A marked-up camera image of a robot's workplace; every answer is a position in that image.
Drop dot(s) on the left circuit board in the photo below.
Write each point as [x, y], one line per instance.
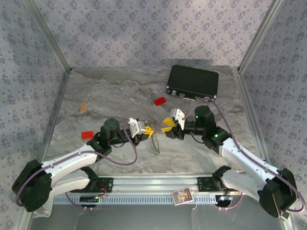
[88, 199]

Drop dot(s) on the small tan wooden block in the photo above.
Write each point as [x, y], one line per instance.
[83, 107]

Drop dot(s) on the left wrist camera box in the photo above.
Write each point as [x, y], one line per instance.
[135, 127]

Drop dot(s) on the red toy brick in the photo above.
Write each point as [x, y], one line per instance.
[160, 101]
[87, 134]

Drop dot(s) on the aluminium side rail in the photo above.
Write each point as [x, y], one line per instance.
[245, 95]
[55, 115]

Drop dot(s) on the aluminium frame post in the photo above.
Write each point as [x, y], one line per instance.
[258, 36]
[50, 36]

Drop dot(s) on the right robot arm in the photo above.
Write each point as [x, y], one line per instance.
[242, 160]

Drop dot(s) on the left black mount plate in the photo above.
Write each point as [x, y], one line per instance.
[106, 185]

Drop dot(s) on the black hard case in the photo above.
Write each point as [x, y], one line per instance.
[192, 79]

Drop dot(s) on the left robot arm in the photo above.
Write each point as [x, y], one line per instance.
[72, 159]

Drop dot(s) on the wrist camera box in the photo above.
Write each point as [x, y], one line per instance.
[178, 117]
[135, 127]

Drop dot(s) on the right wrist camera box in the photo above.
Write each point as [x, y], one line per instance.
[178, 117]

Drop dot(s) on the black mount plate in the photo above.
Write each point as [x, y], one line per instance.
[106, 185]
[204, 184]

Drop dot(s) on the right circuit board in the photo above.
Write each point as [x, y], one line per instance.
[224, 198]

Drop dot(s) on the right black mount plate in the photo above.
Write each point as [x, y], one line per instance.
[204, 184]

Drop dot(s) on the white plastic bracket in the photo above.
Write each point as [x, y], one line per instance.
[45, 212]

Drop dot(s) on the circuit board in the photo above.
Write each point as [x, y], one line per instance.
[224, 198]
[88, 199]

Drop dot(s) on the printed card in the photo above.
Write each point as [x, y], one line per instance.
[182, 196]

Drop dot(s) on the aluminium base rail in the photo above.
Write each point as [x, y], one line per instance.
[156, 183]

